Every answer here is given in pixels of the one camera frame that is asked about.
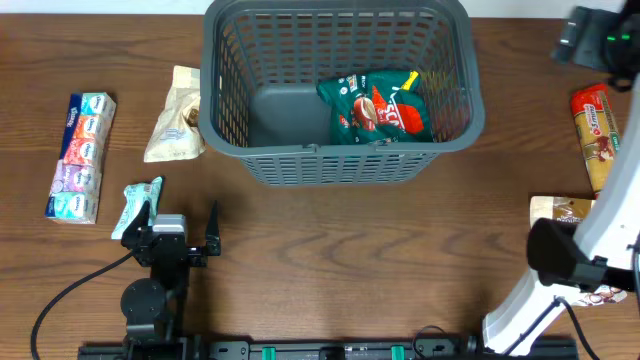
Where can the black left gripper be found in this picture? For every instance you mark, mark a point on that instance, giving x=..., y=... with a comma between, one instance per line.
x=134, y=235

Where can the red spaghetti packet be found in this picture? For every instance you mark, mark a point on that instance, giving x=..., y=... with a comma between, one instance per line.
x=597, y=131

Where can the brown dried food pouch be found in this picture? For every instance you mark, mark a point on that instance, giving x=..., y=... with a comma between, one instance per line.
x=573, y=211

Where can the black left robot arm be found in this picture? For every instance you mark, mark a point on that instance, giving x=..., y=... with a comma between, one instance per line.
x=154, y=306

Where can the mint green small packet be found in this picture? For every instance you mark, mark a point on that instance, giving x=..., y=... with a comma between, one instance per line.
x=136, y=196

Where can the beige snack pouch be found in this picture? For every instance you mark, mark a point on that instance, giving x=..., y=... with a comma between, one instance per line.
x=176, y=135

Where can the colourful tissue multipack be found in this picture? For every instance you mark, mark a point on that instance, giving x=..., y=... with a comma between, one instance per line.
x=75, y=189

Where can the grey plastic basket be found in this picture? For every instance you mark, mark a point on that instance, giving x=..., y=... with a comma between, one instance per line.
x=262, y=60

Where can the green coffee bag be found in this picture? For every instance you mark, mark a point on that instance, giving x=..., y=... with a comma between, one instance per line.
x=376, y=107

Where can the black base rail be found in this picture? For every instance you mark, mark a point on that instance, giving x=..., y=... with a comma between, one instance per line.
x=196, y=348

